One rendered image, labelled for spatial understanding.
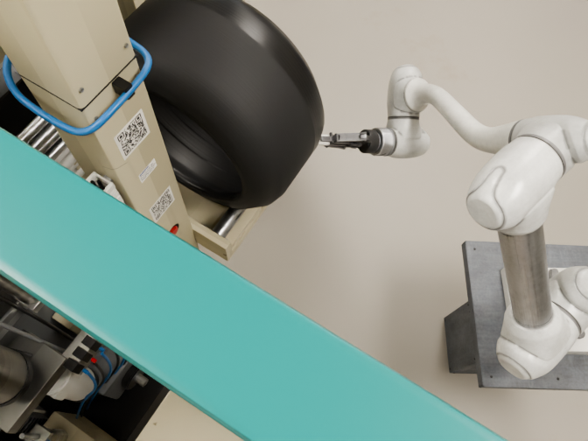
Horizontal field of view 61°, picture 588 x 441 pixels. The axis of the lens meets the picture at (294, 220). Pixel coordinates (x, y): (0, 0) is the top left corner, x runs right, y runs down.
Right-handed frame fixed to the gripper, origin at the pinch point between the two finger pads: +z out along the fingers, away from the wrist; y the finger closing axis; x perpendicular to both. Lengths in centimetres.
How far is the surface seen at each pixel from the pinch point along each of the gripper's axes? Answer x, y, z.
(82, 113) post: -9, -45, 70
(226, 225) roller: -22.7, 14.9, 25.4
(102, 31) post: 0, -53, 67
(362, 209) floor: -14, 82, -74
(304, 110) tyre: 0.3, -24.8, 18.8
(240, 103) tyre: -0.3, -28.7, 36.7
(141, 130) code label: -8, -32, 58
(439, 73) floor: 64, 84, -141
